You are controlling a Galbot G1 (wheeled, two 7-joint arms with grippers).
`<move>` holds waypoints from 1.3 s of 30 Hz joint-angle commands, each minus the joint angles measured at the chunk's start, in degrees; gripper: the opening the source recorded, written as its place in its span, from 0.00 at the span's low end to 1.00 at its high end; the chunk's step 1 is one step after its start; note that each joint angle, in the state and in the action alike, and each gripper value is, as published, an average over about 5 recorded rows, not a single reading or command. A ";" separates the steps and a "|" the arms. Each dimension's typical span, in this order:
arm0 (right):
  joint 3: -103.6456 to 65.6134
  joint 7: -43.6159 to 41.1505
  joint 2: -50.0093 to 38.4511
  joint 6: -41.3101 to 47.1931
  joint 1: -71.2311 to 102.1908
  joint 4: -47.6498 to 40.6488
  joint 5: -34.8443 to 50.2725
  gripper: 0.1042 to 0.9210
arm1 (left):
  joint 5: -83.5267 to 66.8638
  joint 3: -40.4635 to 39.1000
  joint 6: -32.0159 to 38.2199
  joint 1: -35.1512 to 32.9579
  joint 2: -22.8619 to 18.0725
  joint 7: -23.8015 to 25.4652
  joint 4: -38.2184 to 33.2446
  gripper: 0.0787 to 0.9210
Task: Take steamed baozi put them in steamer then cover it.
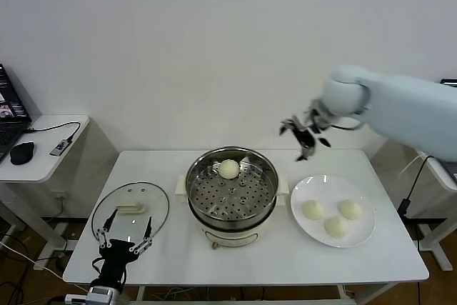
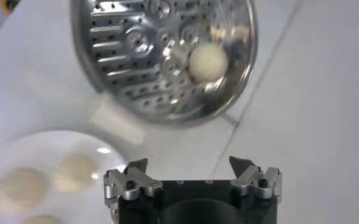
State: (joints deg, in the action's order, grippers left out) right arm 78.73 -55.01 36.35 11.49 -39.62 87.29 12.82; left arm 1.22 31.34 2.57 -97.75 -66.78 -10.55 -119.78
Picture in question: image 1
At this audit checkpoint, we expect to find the cream electric cooker base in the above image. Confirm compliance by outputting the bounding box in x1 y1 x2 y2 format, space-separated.
174 172 289 251

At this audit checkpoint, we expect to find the white laptop cable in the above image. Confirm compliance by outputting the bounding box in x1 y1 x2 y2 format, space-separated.
396 151 436 184

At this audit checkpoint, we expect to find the black laptop with dark screen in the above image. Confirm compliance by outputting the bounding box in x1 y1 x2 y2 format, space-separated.
0 63 33 163

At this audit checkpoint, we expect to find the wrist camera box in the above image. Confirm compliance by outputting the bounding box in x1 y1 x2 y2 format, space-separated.
306 99 328 126
86 287 121 305

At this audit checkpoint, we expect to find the white side table with mouse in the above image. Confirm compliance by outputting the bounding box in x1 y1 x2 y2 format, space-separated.
0 114 119 272

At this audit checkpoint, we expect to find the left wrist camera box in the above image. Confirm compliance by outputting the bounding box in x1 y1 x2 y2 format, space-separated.
86 287 121 305

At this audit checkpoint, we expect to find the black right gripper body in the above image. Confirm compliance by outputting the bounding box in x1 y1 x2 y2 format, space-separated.
301 111 331 148

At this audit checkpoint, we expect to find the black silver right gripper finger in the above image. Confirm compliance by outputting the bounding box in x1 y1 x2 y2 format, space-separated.
279 115 304 136
294 129 318 162

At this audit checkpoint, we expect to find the black computer mouse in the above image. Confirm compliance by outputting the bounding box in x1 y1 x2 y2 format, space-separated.
9 141 36 166

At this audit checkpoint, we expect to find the small grey usb hub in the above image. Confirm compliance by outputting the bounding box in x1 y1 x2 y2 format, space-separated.
49 137 71 158

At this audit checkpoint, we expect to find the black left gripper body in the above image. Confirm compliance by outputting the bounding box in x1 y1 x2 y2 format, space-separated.
99 239 141 281

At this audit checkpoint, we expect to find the black cable with power adapter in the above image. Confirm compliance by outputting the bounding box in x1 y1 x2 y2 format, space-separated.
396 155 437 217

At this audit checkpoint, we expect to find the round white plate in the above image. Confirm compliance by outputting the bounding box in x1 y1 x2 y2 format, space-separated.
289 174 376 249

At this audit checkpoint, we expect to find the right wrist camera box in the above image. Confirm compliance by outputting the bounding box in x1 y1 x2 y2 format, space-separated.
306 99 328 126

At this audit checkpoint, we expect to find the black usb hub cable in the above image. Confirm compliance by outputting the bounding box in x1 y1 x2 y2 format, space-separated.
21 121 81 141

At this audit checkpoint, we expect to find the perforated stainless steel steamer pot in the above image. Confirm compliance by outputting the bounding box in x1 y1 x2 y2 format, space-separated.
185 146 279 229

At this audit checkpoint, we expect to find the glass lid with cream handle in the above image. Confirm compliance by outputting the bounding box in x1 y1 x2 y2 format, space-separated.
91 181 170 242

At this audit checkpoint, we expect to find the white steamed baozi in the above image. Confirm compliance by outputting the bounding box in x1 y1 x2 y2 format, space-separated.
302 199 326 221
323 216 348 239
218 159 240 180
338 199 363 221

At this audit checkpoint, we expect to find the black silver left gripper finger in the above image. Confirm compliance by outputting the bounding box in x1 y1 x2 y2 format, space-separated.
95 208 119 249
129 216 155 255

